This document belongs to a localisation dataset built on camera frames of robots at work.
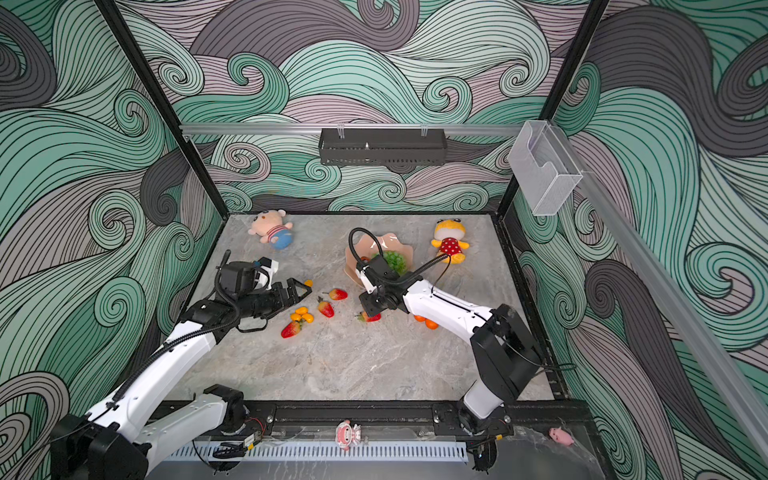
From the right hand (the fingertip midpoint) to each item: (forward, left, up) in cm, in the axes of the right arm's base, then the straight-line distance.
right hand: (369, 301), depth 86 cm
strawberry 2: (+1, +14, -7) cm, 15 cm away
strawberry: (+6, +11, -7) cm, 14 cm away
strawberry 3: (-2, +1, -7) cm, 7 cm away
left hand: (-2, +17, +9) cm, 19 cm away
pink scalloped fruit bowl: (+24, -6, -4) cm, 25 cm away
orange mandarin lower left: (-16, -11, +24) cm, 31 cm away
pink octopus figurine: (-32, +4, -4) cm, 33 cm away
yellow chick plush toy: (+29, -28, -4) cm, 41 cm away
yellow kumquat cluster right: (-2, +19, -7) cm, 20 cm away
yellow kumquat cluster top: (0, +22, -7) cm, 23 cm away
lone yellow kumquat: (-1, +15, +12) cm, 20 cm away
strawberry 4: (-6, +24, -6) cm, 25 cm away
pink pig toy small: (-32, -47, -6) cm, 57 cm away
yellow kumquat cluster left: (-2, +23, -7) cm, 24 cm away
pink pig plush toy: (+31, +38, -1) cm, 49 cm away
